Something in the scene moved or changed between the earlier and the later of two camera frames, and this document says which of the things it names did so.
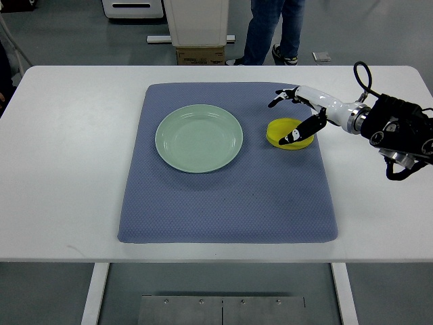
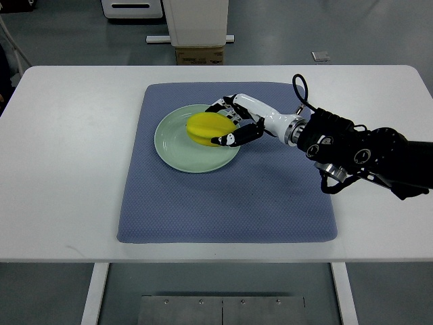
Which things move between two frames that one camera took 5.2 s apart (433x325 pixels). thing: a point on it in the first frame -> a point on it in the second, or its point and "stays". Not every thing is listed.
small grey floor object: [321, 56] stays
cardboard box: [200, 56] stays
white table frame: [96, 289] stays
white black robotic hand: [347, 116] -> [239, 107]
